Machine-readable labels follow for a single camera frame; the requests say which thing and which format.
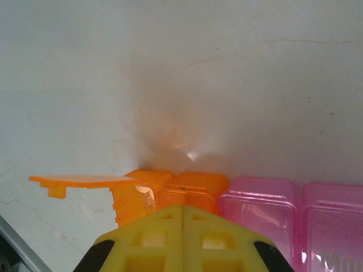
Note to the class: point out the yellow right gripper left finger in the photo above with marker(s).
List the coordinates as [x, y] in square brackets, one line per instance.
[141, 249]

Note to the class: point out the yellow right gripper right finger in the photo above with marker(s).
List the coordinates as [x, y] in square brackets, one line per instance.
[224, 249]

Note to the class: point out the pink pill box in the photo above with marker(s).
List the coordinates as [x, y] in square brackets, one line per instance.
[255, 204]

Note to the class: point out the orange pill box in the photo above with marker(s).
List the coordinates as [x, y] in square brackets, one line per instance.
[195, 184]

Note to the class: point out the aluminium rail frame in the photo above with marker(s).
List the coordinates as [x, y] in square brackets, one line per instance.
[14, 249]

